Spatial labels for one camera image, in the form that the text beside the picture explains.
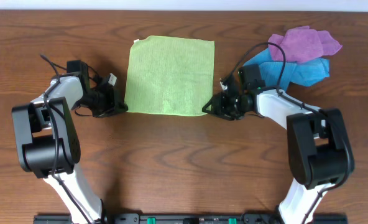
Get blue microfiber cloth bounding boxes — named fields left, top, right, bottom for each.
left=244, top=49, right=329, bottom=91

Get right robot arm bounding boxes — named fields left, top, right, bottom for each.
left=202, top=64, right=354, bottom=223

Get green microfiber cloth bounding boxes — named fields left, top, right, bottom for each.
left=124, top=35, right=215, bottom=116

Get right black cable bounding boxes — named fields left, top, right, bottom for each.
left=221, top=42, right=351, bottom=224

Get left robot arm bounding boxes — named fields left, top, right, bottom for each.
left=12, top=60, right=128, bottom=223

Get purple microfiber cloth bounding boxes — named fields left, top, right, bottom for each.
left=268, top=26, right=343, bottom=63

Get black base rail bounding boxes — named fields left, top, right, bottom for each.
left=33, top=213, right=349, bottom=224

